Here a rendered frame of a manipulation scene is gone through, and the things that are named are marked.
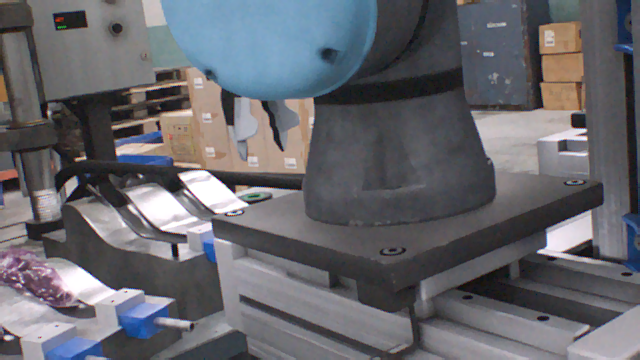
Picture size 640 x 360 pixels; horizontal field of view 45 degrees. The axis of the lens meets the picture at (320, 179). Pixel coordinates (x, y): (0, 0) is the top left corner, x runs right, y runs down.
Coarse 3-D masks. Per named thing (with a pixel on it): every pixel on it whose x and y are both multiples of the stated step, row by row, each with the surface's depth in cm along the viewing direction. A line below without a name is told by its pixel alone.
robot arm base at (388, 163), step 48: (336, 96) 56; (384, 96) 54; (432, 96) 55; (336, 144) 56; (384, 144) 55; (432, 144) 54; (480, 144) 57; (336, 192) 56; (384, 192) 54; (432, 192) 54; (480, 192) 56
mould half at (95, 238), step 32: (128, 192) 133; (160, 192) 134; (224, 192) 138; (64, 224) 132; (96, 224) 124; (160, 224) 127; (192, 224) 126; (64, 256) 136; (96, 256) 125; (128, 256) 115; (160, 256) 108; (192, 256) 106; (128, 288) 118; (160, 288) 110; (192, 288) 106; (192, 320) 106
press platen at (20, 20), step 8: (0, 8) 156; (8, 8) 157; (16, 8) 158; (24, 8) 159; (0, 16) 156; (8, 16) 157; (16, 16) 158; (24, 16) 159; (32, 16) 162; (0, 24) 157; (8, 24) 157; (16, 24) 158; (24, 24) 159; (32, 24) 162; (0, 32) 158; (8, 32) 159
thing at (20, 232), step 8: (0, 208) 212; (8, 208) 210; (0, 216) 201; (8, 216) 199; (16, 216) 198; (24, 216) 197; (32, 216) 196; (0, 224) 191; (8, 224) 190; (16, 224) 190; (24, 224) 188; (0, 232) 182; (8, 232) 181; (16, 232) 180; (24, 232) 179; (0, 240) 174; (8, 240) 175; (16, 240) 173; (0, 248) 167; (24, 248) 164; (32, 248) 164; (40, 248) 164
